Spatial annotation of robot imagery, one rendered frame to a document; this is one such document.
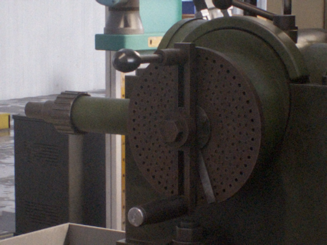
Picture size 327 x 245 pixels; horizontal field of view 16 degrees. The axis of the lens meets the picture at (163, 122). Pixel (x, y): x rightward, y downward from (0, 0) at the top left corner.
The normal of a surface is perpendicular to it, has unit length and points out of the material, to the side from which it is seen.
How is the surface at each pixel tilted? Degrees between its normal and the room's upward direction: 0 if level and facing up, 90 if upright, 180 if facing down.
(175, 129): 90
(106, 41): 90
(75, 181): 90
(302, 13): 90
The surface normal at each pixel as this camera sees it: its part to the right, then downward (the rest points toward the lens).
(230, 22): -0.58, 0.09
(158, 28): 0.75, 0.07
